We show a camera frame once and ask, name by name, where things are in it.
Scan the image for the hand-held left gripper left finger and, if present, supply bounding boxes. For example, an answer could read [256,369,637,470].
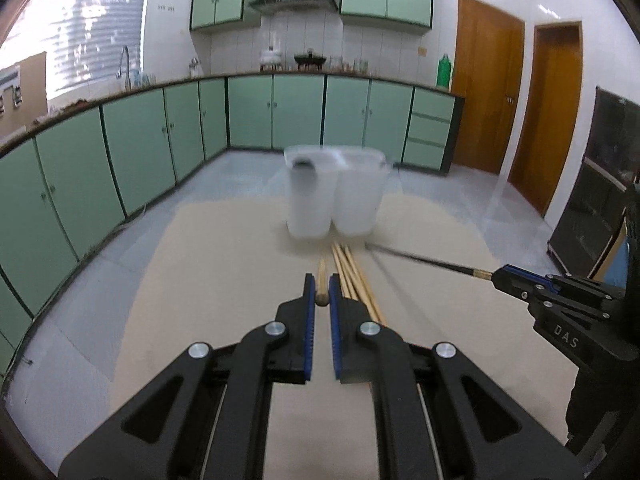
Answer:
[59,273,318,480]

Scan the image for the dark display cabinet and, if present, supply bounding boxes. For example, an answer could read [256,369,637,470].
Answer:
[547,86,640,282]

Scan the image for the metal faucet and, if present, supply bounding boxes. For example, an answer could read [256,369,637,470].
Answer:
[117,45,132,92]

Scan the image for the white utensil holder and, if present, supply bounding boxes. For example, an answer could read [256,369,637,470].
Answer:
[283,144,390,239]

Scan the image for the wooden door with frame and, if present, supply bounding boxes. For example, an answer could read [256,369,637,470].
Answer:
[507,20,584,219]

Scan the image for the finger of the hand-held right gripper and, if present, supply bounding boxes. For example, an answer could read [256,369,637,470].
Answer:
[500,264,564,292]
[492,273,539,306]

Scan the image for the cloth on counter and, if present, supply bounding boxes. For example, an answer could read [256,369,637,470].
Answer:
[34,99,101,127]

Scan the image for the range hood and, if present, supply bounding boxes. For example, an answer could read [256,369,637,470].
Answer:
[248,0,339,15]

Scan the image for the green base cabinets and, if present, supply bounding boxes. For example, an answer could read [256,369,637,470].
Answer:
[0,74,466,376]

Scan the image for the cardboard sheet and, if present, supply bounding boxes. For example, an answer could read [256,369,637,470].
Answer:
[0,52,49,139]

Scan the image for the window blinds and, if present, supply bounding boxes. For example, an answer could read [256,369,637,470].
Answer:
[2,0,151,107]

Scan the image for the black wok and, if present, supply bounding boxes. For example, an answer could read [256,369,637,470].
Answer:
[293,50,329,69]

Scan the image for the row of jars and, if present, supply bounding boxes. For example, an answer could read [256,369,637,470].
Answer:
[329,57,371,74]

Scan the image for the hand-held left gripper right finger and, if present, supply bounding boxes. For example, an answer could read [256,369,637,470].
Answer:
[329,274,584,480]

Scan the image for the black chopstick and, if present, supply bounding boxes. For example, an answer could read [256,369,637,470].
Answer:
[364,241,497,281]

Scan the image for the green thermos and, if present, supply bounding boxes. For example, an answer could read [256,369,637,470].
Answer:
[436,52,454,90]

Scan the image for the closed wooden door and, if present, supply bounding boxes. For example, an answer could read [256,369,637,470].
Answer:
[452,0,526,176]

